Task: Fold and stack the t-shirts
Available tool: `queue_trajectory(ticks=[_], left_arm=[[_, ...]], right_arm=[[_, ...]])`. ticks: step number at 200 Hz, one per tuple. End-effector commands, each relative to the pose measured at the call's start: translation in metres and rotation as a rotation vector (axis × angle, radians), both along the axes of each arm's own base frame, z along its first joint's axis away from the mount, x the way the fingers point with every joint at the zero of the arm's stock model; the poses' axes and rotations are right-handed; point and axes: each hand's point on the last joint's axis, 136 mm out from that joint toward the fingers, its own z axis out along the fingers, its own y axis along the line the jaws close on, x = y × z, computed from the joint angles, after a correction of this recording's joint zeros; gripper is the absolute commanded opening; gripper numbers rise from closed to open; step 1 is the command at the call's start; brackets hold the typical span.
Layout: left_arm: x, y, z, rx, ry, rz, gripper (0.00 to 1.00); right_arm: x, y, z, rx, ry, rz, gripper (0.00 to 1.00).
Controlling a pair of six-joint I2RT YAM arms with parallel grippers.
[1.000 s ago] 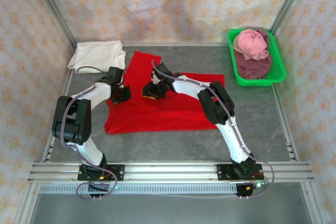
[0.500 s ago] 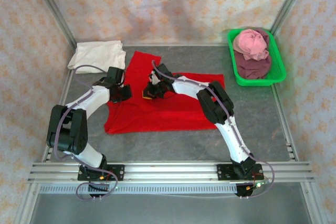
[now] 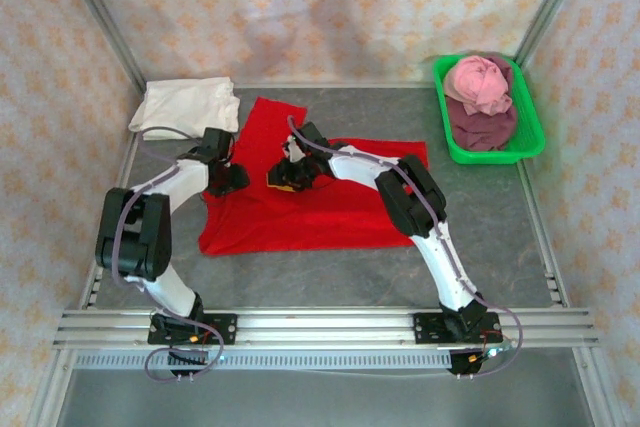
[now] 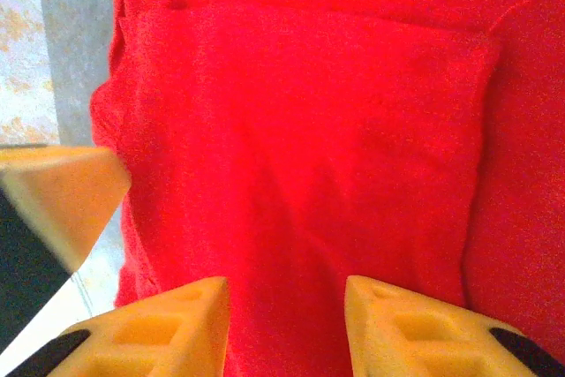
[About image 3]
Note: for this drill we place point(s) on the folded white t-shirt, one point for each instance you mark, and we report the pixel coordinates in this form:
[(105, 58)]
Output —
[(185, 102)]

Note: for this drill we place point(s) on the crumpled maroon t-shirt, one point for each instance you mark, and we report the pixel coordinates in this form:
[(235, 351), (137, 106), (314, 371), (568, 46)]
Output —
[(480, 129)]

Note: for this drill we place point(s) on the red t-shirt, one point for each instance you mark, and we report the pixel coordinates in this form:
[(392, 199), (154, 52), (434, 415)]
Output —
[(300, 227)]

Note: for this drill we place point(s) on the aluminium table side rail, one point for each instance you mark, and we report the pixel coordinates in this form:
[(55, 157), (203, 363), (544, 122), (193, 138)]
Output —
[(120, 169), (540, 227)]

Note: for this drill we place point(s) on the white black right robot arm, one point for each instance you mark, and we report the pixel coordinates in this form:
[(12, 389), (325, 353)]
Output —
[(450, 267)]

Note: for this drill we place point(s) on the aluminium table back rail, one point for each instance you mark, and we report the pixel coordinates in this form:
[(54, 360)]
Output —
[(325, 84)]

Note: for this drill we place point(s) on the green plastic basket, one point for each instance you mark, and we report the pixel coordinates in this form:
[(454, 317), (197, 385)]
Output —
[(527, 112)]

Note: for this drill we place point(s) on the crumpled pink t-shirt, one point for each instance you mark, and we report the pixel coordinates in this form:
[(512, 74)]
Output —
[(480, 79)]

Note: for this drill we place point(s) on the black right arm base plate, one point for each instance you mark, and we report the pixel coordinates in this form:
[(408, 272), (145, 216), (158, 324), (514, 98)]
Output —
[(425, 329)]

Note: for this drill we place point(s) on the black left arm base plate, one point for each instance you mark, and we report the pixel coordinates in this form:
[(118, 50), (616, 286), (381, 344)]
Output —
[(225, 329)]

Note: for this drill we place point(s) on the aluminium frame leg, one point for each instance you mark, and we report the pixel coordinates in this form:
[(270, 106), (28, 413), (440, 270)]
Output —
[(47, 397), (602, 397)]

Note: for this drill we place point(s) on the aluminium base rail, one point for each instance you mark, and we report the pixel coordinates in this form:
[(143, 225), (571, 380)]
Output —
[(325, 327)]

